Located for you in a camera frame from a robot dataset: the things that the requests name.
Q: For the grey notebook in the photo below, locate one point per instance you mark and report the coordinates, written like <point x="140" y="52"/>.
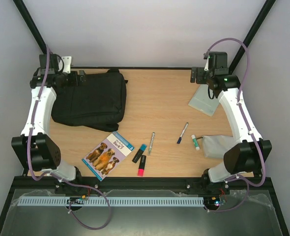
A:
<point x="201" y="102"/>

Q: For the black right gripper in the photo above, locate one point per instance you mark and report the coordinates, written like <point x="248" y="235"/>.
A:
<point x="197" y="75"/>

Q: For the black aluminium frame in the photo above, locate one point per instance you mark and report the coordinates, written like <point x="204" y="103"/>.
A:
<point x="148" y="183"/>

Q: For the white glue stick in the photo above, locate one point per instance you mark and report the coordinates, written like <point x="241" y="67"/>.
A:
<point x="195" y="141"/>

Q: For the grey slotted cable duct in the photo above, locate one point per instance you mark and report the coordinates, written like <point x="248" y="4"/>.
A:
<point x="112" y="201"/>

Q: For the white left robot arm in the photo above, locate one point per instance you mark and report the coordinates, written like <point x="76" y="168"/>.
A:
<point x="34" y="148"/>

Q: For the green marker pen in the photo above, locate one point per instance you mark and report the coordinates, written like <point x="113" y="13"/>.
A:
<point x="151" y="143"/>

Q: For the blue highlighter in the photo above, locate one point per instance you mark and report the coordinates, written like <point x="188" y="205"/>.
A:
<point x="139" y="153"/>

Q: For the black backpack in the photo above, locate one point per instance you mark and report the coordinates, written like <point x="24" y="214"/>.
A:
<point x="98" y="103"/>

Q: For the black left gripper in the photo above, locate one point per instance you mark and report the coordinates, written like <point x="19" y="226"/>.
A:
<point x="73" y="78"/>

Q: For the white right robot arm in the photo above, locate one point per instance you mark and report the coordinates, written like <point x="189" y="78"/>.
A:
<point x="245" y="151"/>

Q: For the grey pencil pouch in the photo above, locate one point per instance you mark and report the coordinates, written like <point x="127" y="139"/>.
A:
<point x="216" y="146"/>

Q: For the dog picture book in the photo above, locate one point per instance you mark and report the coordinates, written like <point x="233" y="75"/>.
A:
<point x="107" y="155"/>

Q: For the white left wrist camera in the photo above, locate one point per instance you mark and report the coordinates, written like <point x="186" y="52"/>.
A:
<point x="66" y="65"/>

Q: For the pink highlighter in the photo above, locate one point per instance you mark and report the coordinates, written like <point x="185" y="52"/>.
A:
<point x="141" y="166"/>

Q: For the blue marker pen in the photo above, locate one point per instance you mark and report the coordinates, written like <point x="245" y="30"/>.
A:
<point x="182" y="133"/>

